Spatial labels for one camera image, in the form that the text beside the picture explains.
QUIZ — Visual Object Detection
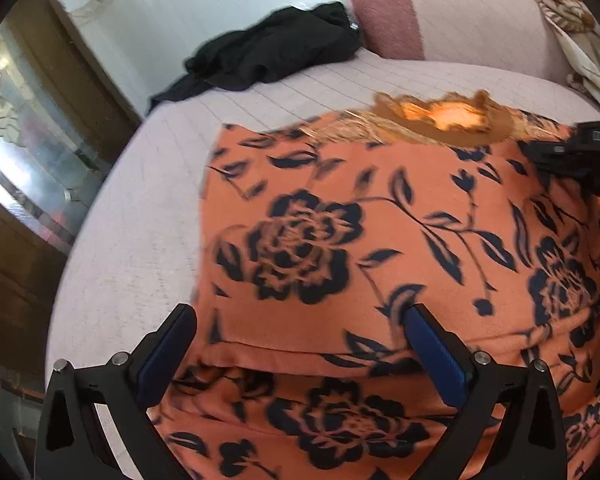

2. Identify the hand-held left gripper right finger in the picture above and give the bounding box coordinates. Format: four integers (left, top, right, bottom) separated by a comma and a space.
405, 303, 566, 480

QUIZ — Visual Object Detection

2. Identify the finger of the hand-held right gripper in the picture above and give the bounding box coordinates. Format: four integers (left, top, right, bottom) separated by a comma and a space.
522, 139, 581, 177

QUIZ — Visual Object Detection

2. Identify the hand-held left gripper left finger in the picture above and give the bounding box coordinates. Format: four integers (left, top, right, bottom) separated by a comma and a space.
36, 303, 198, 480

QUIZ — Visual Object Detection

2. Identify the orange black-floral garment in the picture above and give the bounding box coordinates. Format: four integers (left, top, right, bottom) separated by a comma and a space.
147, 89, 600, 480

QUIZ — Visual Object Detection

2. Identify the cream floral cloth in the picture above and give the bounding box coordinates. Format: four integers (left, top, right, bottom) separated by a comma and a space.
532, 0, 600, 116

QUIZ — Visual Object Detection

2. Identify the pink bolster cushion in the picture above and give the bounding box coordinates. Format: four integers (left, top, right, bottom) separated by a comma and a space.
343, 0, 581, 86

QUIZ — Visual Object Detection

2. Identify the pink quilted mattress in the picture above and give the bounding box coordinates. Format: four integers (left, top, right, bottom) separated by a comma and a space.
45, 52, 600, 480

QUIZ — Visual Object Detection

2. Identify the black garment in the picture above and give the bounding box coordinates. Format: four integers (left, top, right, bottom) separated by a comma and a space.
147, 1, 365, 113

